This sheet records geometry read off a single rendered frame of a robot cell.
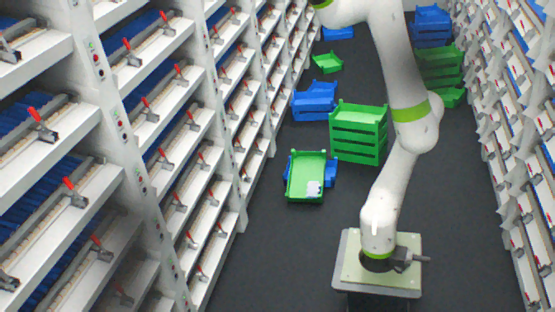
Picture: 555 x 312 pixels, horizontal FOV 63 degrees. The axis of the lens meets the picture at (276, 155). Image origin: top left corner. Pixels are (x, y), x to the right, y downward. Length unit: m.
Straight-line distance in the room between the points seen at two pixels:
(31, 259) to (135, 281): 0.48
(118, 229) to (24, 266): 0.38
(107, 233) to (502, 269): 1.65
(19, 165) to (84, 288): 0.40
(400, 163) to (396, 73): 0.45
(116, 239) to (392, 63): 0.94
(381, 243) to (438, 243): 0.68
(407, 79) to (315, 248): 1.20
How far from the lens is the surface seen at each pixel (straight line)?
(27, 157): 1.15
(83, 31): 1.27
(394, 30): 1.28
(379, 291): 1.74
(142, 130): 1.53
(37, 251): 1.20
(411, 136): 1.39
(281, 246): 2.32
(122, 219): 1.48
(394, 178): 1.71
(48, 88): 1.36
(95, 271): 1.38
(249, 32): 2.58
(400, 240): 1.91
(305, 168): 2.64
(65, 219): 1.25
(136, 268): 1.61
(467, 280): 2.19
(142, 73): 1.50
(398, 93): 1.33
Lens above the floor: 1.63
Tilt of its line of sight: 33 degrees down
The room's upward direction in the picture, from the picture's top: 9 degrees counter-clockwise
